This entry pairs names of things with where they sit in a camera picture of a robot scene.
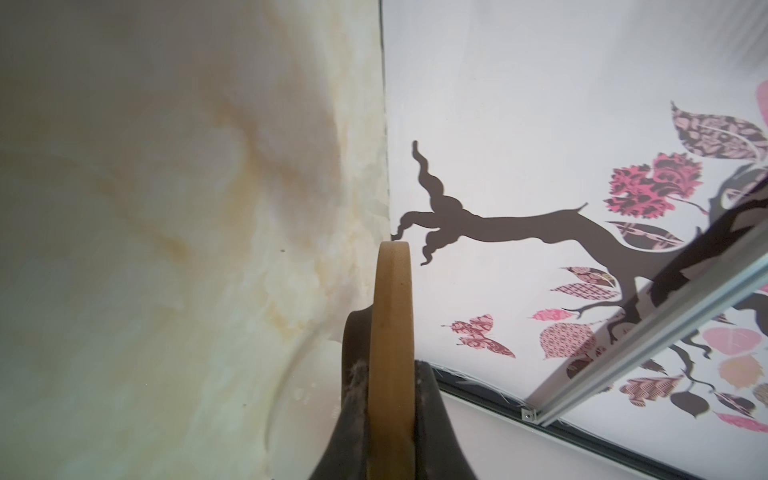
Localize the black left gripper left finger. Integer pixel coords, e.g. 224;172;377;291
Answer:
309;361;369;480

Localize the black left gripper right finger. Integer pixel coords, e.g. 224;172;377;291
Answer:
414;360;476;480

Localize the small wooden ring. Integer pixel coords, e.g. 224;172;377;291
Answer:
340;240;416;480

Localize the aluminium crossbar rail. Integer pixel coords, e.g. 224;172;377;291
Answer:
521;221;767;427

